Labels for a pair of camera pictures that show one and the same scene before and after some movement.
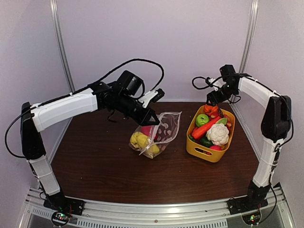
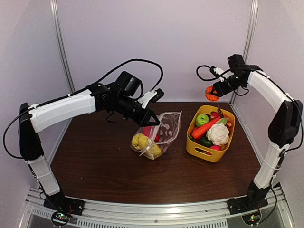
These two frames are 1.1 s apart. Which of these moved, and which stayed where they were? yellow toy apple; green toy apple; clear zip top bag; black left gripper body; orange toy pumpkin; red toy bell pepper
Moved: orange toy pumpkin; red toy bell pepper
Stayed: green toy apple; clear zip top bag; black left gripper body; yellow toy apple
